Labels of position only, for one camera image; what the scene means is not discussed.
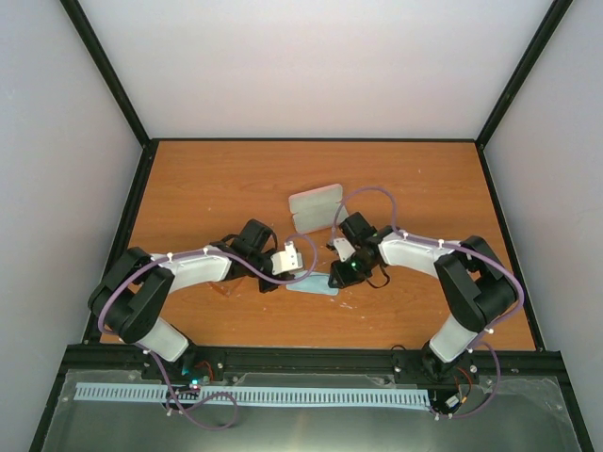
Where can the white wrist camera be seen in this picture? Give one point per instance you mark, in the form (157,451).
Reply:
(342,247)
(286,260)

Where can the light blue cleaning cloth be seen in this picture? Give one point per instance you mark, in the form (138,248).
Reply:
(316,284)

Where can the white pink glasses case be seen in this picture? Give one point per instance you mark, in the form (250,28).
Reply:
(314,210)

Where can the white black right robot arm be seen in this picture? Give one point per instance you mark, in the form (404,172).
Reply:
(478,289)

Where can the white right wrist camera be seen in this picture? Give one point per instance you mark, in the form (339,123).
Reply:
(342,247)

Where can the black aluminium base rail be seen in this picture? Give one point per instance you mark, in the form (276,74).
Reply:
(404,366)

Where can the clear acrylic front plate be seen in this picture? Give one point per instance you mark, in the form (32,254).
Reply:
(526,415)

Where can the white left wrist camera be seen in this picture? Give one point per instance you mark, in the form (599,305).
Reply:
(286,260)

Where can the orange transparent sunglasses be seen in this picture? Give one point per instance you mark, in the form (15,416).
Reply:
(226,288)

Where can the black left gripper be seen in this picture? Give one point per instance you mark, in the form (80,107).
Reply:
(266,285)

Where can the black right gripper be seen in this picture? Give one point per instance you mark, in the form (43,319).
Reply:
(343,279)

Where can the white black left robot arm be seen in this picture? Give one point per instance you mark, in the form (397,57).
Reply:
(129,299)

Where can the light blue slotted cable duct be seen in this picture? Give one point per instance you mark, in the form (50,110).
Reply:
(268,397)

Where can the black enclosure frame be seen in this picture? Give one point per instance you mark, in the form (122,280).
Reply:
(546,29)

